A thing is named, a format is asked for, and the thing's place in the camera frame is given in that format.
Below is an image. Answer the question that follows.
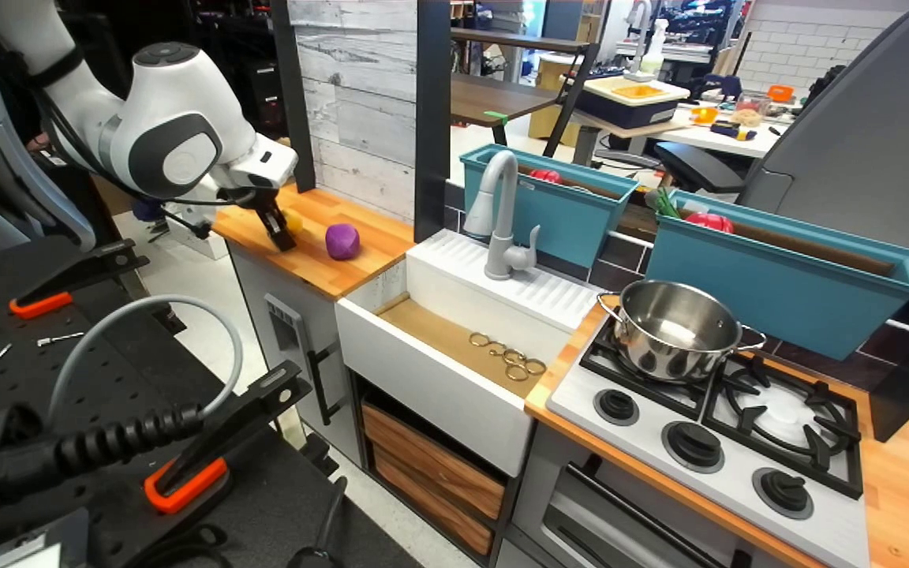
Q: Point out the black cabinet door handle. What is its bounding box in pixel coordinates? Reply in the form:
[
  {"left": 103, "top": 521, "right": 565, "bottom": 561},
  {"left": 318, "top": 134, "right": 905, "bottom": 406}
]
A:
[{"left": 304, "top": 345, "right": 348, "bottom": 426}]

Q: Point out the black ribbed cable sleeve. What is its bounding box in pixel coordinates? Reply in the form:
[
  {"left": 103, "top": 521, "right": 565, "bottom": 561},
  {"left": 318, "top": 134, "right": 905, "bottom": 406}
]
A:
[{"left": 0, "top": 400, "right": 212, "bottom": 521}]

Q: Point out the grey toy faucet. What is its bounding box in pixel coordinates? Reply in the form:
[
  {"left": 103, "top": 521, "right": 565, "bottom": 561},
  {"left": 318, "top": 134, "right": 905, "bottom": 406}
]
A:
[{"left": 461, "top": 150, "right": 544, "bottom": 285}]

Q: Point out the black stove knob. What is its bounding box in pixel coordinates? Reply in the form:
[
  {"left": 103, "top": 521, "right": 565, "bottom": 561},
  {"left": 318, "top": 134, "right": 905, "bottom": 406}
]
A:
[
  {"left": 659, "top": 420, "right": 730, "bottom": 473},
  {"left": 592, "top": 386, "right": 644, "bottom": 428},
  {"left": 749, "top": 465, "right": 819, "bottom": 521}
]

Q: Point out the steel pot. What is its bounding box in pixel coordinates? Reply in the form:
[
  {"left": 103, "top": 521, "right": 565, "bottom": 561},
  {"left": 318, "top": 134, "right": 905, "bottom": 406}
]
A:
[{"left": 598, "top": 279, "right": 770, "bottom": 390}]

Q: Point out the black oven door handle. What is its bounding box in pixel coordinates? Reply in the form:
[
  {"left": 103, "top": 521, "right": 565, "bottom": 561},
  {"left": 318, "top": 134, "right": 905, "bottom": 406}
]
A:
[{"left": 557, "top": 461, "right": 737, "bottom": 568}]

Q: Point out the grey chair back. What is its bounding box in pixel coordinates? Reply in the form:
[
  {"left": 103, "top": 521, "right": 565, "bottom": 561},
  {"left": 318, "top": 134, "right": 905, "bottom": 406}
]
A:
[{"left": 737, "top": 0, "right": 909, "bottom": 252}]

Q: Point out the black vertical frame post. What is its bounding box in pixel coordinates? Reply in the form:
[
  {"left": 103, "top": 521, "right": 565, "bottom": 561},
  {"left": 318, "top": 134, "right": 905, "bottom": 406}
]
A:
[
  {"left": 270, "top": 0, "right": 318, "bottom": 197},
  {"left": 411, "top": 0, "right": 458, "bottom": 248}
]

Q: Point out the toy kitchen with wooden counter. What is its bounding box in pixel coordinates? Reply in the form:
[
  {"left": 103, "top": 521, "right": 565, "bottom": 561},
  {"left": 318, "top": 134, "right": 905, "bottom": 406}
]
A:
[{"left": 208, "top": 183, "right": 909, "bottom": 568}]

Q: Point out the wooden background shelf table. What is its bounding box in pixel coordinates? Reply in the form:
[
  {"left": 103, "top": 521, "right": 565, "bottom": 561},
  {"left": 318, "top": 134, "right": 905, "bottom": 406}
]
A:
[{"left": 444, "top": 23, "right": 603, "bottom": 167}]

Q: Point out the navy box with yellow lid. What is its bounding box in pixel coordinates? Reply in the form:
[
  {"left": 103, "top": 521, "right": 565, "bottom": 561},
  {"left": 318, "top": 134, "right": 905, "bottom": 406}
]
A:
[{"left": 575, "top": 74, "right": 693, "bottom": 134}]

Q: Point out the red toy vegetable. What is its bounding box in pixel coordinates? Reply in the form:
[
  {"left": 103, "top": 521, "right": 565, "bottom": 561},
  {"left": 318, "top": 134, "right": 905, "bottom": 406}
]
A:
[
  {"left": 523, "top": 165, "right": 567, "bottom": 192},
  {"left": 683, "top": 209, "right": 740, "bottom": 238}
]

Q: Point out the short teal planter box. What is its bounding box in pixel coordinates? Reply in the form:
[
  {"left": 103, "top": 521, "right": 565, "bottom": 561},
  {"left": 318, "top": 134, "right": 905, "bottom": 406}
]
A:
[{"left": 458, "top": 143, "right": 642, "bottom": 271}]

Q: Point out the purple plushy ball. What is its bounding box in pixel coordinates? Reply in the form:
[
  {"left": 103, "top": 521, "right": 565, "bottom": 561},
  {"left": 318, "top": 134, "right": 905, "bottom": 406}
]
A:
[{"left": 322, "top": 222, "right": 368, "bottom": 265}]

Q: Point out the grey cable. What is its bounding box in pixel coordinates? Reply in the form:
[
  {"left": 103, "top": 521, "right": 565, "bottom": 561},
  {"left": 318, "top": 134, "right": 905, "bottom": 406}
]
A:
[{"left": 40, "top": 290, "right": 251, "bottom": 436}]

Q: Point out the wooden drawer front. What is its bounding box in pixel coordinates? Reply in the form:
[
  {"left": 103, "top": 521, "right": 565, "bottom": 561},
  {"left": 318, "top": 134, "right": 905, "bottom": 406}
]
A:
[
  {"left": 370, "top": 449, "right": 501, "bottom": 561},
  {"left": 358, "top": 400, "right": 512, "bottom": 524}
]

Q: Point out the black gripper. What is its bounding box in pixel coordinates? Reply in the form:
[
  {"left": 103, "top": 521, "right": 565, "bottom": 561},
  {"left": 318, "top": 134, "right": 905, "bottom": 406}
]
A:
[{"left": 232, "top": 180, "right": 304, "bottom": 256}]

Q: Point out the toy stovetop with black grate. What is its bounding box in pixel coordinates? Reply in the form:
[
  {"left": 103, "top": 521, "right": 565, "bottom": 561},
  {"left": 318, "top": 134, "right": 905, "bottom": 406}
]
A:
[{"left": 544, "top": 312, "right": 874, "bottom": 568}]

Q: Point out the black pegboard table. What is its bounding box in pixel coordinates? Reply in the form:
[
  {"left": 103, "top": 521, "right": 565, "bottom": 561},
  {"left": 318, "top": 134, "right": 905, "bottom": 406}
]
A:
[{"left": 0, "top": 233, "right": 426, "bottom": 568}]

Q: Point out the long teal planter box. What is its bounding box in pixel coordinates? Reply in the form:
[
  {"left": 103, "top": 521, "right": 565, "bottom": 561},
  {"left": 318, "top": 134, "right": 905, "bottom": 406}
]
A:
[{"left": 644, "top": 186, "right": 909, "bottom": 363}]

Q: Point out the black clamp with orange grip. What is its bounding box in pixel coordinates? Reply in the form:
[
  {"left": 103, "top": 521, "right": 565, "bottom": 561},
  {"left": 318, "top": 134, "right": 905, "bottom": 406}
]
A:
[
  {"left": 141, "top": 361, "right": 316, "bottom": 521},
  {"left": 8, "top": 239, "right": 149, "bottom": 325}
]

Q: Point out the white toy sink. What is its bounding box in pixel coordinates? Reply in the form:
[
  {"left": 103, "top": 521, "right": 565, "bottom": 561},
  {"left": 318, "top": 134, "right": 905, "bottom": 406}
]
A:
[{"left": 331, "top": 228, "right": 606, "bottom": 482}]

